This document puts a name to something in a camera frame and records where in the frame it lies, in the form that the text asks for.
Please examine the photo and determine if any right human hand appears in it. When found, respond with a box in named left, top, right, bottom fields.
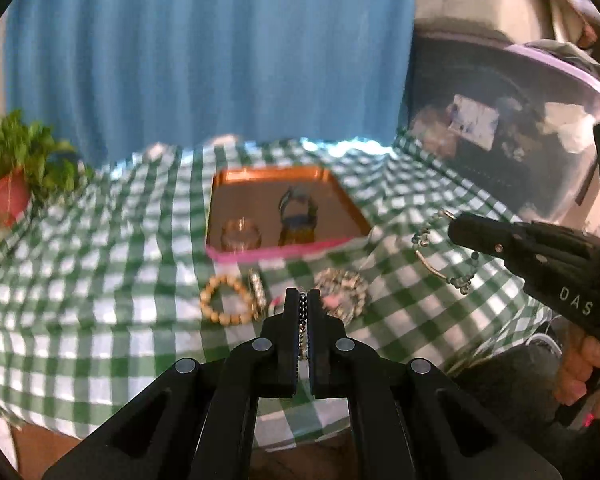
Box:
left=555, top=324, right=600, bottom=421

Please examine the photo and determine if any clear storage bin purple lid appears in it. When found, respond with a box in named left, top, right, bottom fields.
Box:
left=404, top=32, right=600, bottom=223

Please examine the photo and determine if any grey fabric storage box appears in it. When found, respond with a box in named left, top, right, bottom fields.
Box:
left=415, top=0, right=588, bottom=44

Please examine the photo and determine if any pink green bead bracelet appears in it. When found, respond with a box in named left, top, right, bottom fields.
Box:
left=247, top=268, right=269, bottom=319

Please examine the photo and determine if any copper tray pink rim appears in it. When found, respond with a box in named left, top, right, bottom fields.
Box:
left=204, top=165, right=372, bottom=263

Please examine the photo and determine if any thin gold bangle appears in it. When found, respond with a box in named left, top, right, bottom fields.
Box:
left=221, top=217, right=262, bottom=252

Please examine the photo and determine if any red plant pot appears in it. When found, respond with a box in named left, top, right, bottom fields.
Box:
left=0, top=168, right=31, bottom=226

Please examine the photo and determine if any blue curtain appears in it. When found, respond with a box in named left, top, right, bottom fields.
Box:
left=3, top=0, right=416, bottom=165

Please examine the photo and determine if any white label sticker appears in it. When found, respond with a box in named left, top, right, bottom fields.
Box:
left=448, top=94, right=500, bottom=152

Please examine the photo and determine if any green potted plant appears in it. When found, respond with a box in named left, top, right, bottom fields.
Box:
left=0, top=110, right=94, bottom=203

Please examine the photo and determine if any black smart watch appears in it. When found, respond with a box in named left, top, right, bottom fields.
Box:
left=278, top=186, right=317, bottom=246

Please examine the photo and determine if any cream large bead bracelet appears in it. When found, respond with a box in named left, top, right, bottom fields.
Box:
left=198, top=273, right=261, bottom=328

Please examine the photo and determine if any pink charm beaded bracelet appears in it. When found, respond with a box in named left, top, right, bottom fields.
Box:
left=312, top=268, right=371, bottom=326

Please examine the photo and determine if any grey bead tube bracelet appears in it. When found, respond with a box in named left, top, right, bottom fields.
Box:
left=410, top=208, right=481, bottom=296

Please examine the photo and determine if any green white checkered tablecloth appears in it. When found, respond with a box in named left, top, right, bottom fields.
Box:
left=0, top=139, right=550, bottom=438

